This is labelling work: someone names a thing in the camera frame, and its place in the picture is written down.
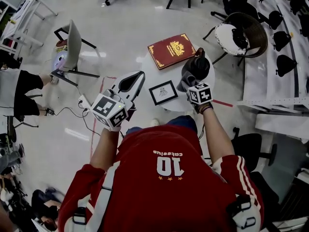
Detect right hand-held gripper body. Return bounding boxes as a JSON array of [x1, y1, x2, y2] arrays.
[[187, 82, 213, 105]]

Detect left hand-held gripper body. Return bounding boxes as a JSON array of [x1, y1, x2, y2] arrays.
[[91, 89, 138, 132]]

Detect grey cloth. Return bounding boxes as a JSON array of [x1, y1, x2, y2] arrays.
[[176, 71, 202, 93]]

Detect black vase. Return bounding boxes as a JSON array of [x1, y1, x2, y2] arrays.
[[181, 47, 211, 82]]

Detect person's left forearm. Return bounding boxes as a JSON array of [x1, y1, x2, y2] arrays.
[[89, 127, 121, 171]]

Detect person's right forearm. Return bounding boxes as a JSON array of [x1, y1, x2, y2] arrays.
[[201, 106, 236, 165]]

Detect person's right hand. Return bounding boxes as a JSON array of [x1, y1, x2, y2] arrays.
[[192, 101, 213, 114]]

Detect round white side table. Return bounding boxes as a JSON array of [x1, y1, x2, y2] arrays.
[[141, 49, 215, 112]]

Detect white power strip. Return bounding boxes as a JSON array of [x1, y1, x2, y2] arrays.
[[78, 94, 94, 110]]

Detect person's blue shorts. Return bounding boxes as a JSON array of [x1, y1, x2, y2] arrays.
[[125, 115, 198, 136]]

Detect red book with gold ornament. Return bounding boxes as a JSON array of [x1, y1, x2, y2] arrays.
[[147, 33, 196, 71]]

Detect white seat cushion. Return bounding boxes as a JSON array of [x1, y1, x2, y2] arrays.
[[214, 23, 249, 57]]

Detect white shelving rack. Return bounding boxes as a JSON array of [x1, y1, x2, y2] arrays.
[[238, 0, 309, 113]]

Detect white purple floor device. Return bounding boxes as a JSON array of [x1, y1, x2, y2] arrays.
[[51, 51, 70, 73]]

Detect red gold small box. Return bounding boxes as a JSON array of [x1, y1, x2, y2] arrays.
[[55, 39, 69, 52]]

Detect dark wicker chair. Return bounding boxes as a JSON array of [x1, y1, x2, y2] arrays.
[[202, 12, 268, 66]]

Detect white body harness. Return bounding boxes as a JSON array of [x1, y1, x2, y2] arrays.
[[64, 163, 263, 232]]

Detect white board panel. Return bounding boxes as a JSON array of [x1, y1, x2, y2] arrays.
[[254, 112, 309, 140]]

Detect row of black bags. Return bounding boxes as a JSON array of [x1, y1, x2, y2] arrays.
[[253, 0, 309, 78]]

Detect person's red shirt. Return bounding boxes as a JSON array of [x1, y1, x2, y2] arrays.
[[57, 124, 265, 232]]

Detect white desk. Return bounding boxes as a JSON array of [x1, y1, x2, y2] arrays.
[[0, 0, 58, 48]]

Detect black picture frame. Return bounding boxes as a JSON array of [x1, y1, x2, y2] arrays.
[[148, 80, 179, 106]]

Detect black floor cable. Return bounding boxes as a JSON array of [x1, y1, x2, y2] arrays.
[[45, 100, 101, 137]]

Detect black drawstring pouch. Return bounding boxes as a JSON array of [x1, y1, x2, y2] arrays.
[[231, 28, 249, 49]]

